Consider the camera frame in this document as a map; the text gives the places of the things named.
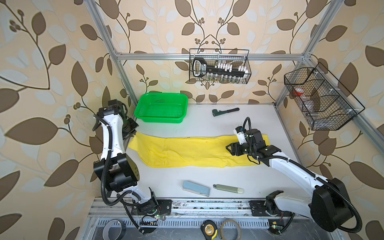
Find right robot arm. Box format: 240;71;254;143
226;126;363;233

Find yellow trousers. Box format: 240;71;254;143
128;132;255;168

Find back wire basket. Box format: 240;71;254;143
189;48;252;85

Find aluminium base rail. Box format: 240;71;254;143
87;196;337;219

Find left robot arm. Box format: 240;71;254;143
93;100;160;215

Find green plastic basket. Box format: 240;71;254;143
135;93;189;124

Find black tool in basket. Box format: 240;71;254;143
192;57;250;78

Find side wire basket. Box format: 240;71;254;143
284;63;366;131

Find yellow black tape measure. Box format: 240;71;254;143
200;220;218;240

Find black tape roll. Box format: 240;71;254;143
102;219;126;240

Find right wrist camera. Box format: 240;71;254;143
234;126;247;145

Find brown ring band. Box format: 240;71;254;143
219;219;243;240

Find pale green utility knife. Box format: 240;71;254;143
213;184;244;194

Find blue grey sharpening block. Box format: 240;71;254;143
182;181;211;197

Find red capped jar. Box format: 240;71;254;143
293;87;305;97

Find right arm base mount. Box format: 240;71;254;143
249;200;293;218

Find dark green pipe wrench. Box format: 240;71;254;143
212;108;240;117

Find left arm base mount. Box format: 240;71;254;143
131;199;172;216

